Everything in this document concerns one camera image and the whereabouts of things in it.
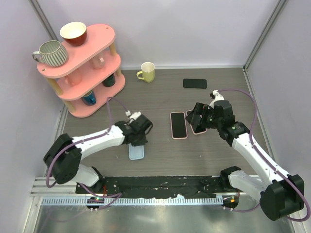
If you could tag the pink phone case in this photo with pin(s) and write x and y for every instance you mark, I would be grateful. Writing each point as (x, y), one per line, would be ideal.
(192, 129)
(170, 126)

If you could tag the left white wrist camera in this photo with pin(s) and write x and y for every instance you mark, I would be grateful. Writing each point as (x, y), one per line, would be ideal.
(133, 116)

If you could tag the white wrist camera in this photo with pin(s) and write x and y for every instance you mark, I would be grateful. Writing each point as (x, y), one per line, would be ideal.
(133, 116)
(216, 96)

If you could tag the light blue phone case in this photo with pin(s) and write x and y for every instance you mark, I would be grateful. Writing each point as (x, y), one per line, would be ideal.
(136, 152)

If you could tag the white cable duct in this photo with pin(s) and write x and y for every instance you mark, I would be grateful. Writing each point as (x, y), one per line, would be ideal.
(90, 201)

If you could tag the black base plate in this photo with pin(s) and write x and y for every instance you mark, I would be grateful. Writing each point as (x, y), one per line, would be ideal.
(164, 187)

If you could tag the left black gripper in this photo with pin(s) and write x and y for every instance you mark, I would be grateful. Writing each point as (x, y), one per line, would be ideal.
(141, 141)

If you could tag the dark green mug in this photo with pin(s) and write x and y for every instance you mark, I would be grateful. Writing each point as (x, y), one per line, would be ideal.
(109, 81)

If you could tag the pink mug middle shelf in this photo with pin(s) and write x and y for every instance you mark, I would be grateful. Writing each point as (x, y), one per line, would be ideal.
(74, 78)

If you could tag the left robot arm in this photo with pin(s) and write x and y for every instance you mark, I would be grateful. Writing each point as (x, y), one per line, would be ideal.
(64, 157)

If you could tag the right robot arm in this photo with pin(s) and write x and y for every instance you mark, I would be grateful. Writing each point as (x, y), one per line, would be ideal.
(278, 193)

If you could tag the grey striped mug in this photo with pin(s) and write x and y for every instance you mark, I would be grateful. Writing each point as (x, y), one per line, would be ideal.
(51, 53)

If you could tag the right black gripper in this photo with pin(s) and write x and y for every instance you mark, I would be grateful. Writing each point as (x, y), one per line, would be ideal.
(198, 109)

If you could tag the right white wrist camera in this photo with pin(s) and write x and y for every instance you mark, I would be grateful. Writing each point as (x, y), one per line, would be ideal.
(216, 96)

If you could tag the red bowl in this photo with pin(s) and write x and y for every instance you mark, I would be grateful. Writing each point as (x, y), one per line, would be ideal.
(74, 33)

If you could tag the black phone case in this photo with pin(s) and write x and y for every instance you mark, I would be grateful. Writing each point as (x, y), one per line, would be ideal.
(195, 83)

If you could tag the yellow mug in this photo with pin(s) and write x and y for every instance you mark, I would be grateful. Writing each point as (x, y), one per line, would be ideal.
(147, 72)

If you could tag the pink mug upper shelf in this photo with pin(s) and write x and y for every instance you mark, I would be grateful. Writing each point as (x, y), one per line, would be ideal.
(97, 62)

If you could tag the blue mug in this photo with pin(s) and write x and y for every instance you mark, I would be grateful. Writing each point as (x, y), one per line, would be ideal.
(89, 98)

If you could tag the pink mug shelf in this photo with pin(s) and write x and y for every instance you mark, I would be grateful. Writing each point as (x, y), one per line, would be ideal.
(74, 78)
(97, 62)

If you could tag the pink three-tier shelf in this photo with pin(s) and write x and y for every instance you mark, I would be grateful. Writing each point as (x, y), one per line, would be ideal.
(100, 41)

